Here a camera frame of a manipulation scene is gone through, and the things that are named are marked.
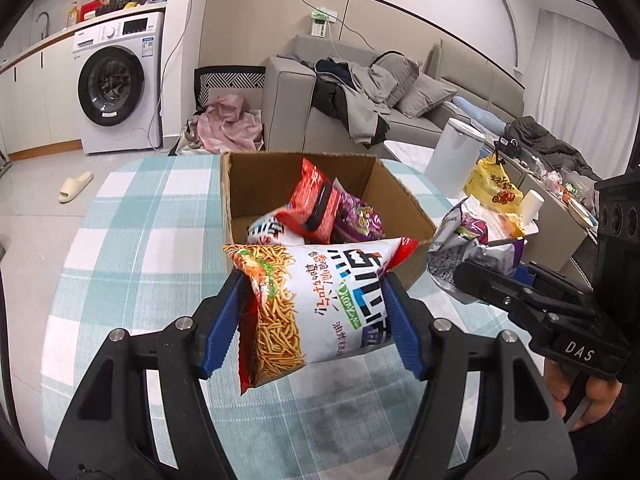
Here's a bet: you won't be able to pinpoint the purple silver snack packet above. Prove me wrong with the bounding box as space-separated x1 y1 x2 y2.
426 199 527 302

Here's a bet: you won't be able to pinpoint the grey coat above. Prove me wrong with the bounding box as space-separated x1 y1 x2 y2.
345 62 391 148

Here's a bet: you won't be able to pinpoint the dark grey cushion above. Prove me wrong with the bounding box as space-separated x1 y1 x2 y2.
372 52 421 108

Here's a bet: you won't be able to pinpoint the beige sofa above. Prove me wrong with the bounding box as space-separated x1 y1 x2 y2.
263 35 526 153

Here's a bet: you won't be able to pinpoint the checked teal white tablecloth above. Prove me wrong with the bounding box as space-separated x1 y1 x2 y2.
42 152 551 480

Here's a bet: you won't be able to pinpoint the marble coffee table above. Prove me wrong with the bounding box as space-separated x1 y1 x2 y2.
382 139 591 286

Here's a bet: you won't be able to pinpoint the light grey cushion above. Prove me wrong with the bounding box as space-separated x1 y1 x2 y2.
397 72 458 118

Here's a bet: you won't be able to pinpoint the yellow plastic bag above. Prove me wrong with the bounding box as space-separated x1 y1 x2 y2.
465 155 525 211

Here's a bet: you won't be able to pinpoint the light blue pillow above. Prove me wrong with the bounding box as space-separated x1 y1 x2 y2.
452 97 506 133

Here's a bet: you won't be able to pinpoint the person's right forearm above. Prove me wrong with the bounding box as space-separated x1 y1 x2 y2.
570 385 640 480

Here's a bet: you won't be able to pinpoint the white cylindrical kettle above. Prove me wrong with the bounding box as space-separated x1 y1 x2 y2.
424 117 487 200

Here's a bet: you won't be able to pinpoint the pink cloth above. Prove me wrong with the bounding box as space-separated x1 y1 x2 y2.
192 95 264 153

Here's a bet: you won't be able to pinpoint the black jacket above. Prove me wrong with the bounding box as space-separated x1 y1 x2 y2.
311 57 351 121

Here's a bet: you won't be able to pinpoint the person's right hand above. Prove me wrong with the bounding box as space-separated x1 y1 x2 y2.
542 357 626 433

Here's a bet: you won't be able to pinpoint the white kitchen counter cabinets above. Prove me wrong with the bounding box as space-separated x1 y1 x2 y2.
0 25 83 158

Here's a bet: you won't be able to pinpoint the white red noodle snack packet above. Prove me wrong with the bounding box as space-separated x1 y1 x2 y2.
246 208 301 246
221 236 420 396

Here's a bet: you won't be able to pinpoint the white washing machine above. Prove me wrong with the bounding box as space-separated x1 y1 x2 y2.
72 10 167 155

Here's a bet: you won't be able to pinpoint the white curtain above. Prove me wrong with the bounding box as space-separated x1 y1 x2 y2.
537 10 626 161

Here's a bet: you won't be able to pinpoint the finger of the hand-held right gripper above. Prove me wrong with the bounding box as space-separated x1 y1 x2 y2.
453 258 563 341
517 261 598 311

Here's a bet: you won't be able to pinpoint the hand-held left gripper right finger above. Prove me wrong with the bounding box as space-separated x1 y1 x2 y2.
380 272 576 480

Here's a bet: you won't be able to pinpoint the white paper cup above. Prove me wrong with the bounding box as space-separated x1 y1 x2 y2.
520 190 546 223

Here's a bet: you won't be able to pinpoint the red instant noodle packet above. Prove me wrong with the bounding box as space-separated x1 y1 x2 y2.
288 157 346 241

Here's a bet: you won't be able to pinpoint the brown cardboard box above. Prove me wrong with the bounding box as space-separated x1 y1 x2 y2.
220 151 437 291

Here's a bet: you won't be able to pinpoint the large purple snack packet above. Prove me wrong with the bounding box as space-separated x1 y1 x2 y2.
331 180 387 244

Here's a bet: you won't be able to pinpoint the red box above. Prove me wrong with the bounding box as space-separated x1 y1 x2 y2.
79 0 112 22

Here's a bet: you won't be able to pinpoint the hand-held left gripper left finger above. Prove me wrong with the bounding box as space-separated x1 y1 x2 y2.
47 270 248 480

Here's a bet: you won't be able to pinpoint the wall socket with green charger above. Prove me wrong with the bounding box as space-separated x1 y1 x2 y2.
309 6 338 37

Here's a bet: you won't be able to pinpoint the dark grey jacket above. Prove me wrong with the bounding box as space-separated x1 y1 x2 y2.
505 115 601 181

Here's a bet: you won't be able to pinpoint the beige slipper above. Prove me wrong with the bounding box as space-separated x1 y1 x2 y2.
58 171 95 204

